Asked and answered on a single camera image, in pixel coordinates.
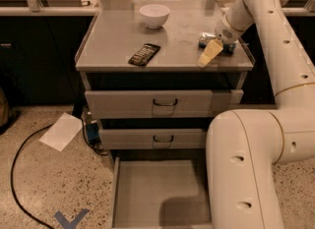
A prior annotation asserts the black cable left floor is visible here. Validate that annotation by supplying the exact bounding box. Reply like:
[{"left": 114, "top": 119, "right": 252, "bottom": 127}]
[{"left": 10, "top": 123, "right": 56, "bottom": 229}]

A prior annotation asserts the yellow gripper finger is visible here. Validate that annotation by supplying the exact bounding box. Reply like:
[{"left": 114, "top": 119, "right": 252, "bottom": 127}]
[{"left": 197, "top": 39, "right": 223, "bottom": 67}]

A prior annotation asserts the dark counter with rail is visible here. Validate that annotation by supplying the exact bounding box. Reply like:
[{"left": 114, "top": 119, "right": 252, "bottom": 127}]
[{"left": 0, "top": 0, "right": 315, "bottom": 107}]

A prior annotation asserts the white ceramic bowl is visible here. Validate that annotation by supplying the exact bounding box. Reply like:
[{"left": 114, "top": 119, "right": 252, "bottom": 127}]
[{"left": 139, "top": 4, "right": 170, "bottom": 29}]

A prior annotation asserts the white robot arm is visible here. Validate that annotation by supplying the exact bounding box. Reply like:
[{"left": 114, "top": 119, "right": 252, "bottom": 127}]
[{"left": 206, "top": 0, "right": 315, "bottom": 229}]

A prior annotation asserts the black drawer handle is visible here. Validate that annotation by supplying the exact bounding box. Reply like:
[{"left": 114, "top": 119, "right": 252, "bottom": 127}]
[
  {"left": 153, "top": 135, "right": 174, "bottom": 143},
  {"left": 153, "top": 98, "right": 178, "bottom": 107}
]

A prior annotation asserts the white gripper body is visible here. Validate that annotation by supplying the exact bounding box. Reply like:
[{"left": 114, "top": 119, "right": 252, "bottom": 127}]
[{"left": 215, "top": 15, "right": 244, "bottom": 44}]

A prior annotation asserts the grey open bottom drawer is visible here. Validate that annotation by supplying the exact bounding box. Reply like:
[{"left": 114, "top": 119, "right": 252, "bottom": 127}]
[{"left": 108, "top": 156, "right": 213, "bottom": 229}]

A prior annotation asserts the blue tape floor marker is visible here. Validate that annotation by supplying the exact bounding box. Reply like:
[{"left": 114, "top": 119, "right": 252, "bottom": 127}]
[{"left": 53, "top": 207, "right": 91, "bottom": 229}]

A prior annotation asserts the blue power box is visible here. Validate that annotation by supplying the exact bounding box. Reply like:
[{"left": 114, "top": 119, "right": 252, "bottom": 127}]
[{"left": 86, "top": 121, "right": 100, "bottom": 145}]

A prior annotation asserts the white paper sheet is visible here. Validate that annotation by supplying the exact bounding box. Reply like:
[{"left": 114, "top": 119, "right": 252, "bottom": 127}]
[{"left": 39, "top": 113, "right": 82, "bottom": 151}]

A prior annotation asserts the grey metal drawer cabinet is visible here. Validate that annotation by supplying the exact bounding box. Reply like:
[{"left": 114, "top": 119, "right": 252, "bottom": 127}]
[{"left": 76, "top": 0, "right": 253, "bottom": 229}]

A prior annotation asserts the grey top drawer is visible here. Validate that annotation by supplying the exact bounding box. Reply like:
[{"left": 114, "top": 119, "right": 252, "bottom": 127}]
[{"left": 85, "top": 89, "right": 243, "bottom": 119}]

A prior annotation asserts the black drawer handle top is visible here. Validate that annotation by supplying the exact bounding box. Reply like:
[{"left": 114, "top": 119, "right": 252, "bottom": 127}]
[{"left": 153, "top": 98, "right": 178, "bottom": 107}]

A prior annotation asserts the grey middle drawer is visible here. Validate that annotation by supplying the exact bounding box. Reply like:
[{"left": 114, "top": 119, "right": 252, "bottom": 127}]
[{"left": 98, "top": 129, "right": 206, "bottom": 149}]

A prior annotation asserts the black snack bar packet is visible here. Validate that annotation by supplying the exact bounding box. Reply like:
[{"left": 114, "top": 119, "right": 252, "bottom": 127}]
[{"left": 128, "top": 43, "right": 160, "bottom": 67}]

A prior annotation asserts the black drawer handle middle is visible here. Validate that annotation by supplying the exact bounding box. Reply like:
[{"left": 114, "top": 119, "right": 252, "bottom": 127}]
[{"left": 153, "top": 135, "right": 174, "bottom": 143}]

